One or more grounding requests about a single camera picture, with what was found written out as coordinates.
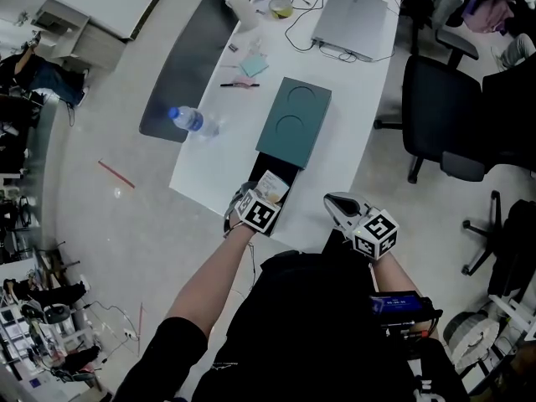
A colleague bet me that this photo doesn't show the white round basket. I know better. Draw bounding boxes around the white round basket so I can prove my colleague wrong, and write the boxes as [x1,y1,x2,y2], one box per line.
[443,311,502,370]

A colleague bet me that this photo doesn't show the yellow-green bowl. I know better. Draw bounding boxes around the yellow-green bowl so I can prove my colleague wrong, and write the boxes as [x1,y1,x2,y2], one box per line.
[268,0,292,19]

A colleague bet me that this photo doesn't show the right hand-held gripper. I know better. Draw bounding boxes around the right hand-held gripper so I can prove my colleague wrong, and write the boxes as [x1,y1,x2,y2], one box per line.
[323,191,399,262]

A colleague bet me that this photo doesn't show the clear plastic water bottle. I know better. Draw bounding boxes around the clear plastic water bottle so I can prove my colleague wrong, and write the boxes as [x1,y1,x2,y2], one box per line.
[167,106,221,140]

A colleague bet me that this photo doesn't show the person's right forearm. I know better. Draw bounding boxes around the person's right forearm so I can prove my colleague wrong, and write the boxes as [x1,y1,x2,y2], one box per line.
[371,252,420,299]

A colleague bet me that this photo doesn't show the white printed paper packet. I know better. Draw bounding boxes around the white printed paper packet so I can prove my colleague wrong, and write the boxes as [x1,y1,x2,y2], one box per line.
[255,170,291,205]

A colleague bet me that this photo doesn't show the grey laptop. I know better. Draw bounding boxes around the grey laptop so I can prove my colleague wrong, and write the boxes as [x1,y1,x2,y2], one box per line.
[311,0,390,62]

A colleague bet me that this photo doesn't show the white tall thermos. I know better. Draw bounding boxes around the white tall thermos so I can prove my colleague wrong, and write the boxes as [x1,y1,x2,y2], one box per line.
[224,0,260,29]

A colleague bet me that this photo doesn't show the black office chair grey armrests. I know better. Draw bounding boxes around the black office chair grey armrests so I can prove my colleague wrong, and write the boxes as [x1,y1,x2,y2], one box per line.
[374,29,536,183]

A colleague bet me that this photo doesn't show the person's left forearm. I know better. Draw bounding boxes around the person's left forearm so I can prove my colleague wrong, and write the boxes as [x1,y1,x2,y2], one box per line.
[165,224,256,338]

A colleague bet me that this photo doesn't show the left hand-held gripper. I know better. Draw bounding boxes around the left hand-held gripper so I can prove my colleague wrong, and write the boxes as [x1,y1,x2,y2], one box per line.
[223,182,281,238]

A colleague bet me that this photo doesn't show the red floor tape strip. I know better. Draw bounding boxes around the red floor tape strip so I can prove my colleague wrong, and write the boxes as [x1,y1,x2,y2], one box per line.
[98,159,136,189]

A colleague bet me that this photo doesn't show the pink backpack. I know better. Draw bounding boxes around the pink backpack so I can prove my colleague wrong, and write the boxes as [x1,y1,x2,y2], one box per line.
[462,0,514,33]

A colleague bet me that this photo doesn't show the grey wooden cabinet desk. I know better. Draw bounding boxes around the grey wooden cabinet desk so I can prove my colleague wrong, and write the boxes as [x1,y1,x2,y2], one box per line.
[31,0,126,75]

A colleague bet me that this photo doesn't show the black device with blue screen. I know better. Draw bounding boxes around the black device with blue screen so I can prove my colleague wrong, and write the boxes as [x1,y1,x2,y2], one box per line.
[368,290,444,343]

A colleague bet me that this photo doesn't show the black desk cable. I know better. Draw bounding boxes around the black desk cable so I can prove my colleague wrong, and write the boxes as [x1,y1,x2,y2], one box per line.
[284,0,403,64]

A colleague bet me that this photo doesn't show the person's black shirt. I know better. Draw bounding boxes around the person's black shirt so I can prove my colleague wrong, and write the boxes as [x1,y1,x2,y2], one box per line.
[112,230,470,402]

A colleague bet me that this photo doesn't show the teal sticky note pad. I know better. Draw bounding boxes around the teal sticky note pad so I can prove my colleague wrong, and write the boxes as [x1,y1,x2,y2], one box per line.
[239,53,270,78]

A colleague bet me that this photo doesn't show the black box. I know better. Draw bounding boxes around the black box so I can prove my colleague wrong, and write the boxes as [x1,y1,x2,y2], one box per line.
[246,76,332,238]

